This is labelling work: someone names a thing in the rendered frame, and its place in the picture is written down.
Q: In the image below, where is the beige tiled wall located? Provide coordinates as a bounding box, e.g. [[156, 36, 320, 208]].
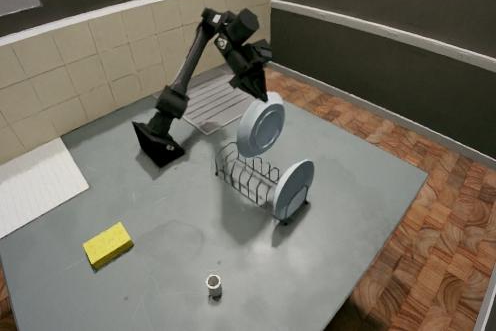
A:
[[0, 0, 271, 165]]

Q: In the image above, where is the white ribbed draining mat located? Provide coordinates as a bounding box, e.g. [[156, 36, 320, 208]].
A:
[[0, 137, 90, 240]]

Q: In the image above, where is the yellow sponge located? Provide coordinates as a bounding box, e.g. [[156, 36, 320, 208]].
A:
[[83, 222, 134, 269]]

